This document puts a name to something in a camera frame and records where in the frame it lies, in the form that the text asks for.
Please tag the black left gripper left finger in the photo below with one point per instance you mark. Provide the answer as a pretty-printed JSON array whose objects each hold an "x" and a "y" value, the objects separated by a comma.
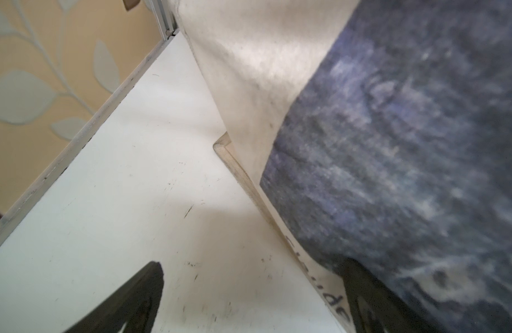
[{"x": 131, "y": 308}]

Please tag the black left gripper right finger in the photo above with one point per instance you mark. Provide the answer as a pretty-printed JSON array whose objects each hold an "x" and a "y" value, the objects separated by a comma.
[{"x": 374, "y": 307}]

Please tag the cream Monet print tote bag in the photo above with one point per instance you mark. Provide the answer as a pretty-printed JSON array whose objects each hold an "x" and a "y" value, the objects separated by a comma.
[{"x": 379, "y": 131}]

